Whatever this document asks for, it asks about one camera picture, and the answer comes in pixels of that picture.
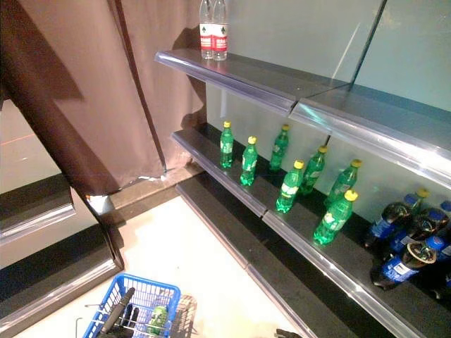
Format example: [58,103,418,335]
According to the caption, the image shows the dark end shelf unit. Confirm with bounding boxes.
[0,171,125,338]

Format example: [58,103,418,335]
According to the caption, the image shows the black shelf upright post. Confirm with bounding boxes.
[351,0,389,87]

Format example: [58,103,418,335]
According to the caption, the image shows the brown fabric curtain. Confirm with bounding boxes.
[0,0,209,196]

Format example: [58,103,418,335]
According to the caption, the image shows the blue plastic shopping basket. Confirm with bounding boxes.
[82,273,182,338]

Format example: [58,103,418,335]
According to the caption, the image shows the silver tape strip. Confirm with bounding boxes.
[128,170,169,186]

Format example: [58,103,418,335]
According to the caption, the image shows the Pepsi bottle with tan ring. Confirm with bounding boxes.
[369,240,439,291]

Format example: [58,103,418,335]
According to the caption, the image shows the green Sprite bottle yellow cap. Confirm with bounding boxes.
[269,123,291,173]
[298,144,329,196]
[219,120,235,170]
[312,189,359,246]
[411,187,431,216]
[323,158,364,209]
[275,159,306,215]
[240,135,259,187]

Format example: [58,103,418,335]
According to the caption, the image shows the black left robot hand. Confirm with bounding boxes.
[100,287,142,338]

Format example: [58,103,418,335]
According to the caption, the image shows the dark shelf board clear strip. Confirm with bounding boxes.
[175,172,254,272]
[171,123,268,218]
[262,168,451,338]
[288,83,451,191]
[246,211,399,338]
[154,48,350,119]

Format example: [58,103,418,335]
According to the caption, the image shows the clear water bottle red label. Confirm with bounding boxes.
[211,0,230,62]
[198,0,216,61]

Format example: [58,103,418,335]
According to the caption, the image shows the green drink bottle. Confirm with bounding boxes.
[145,305,170,336]

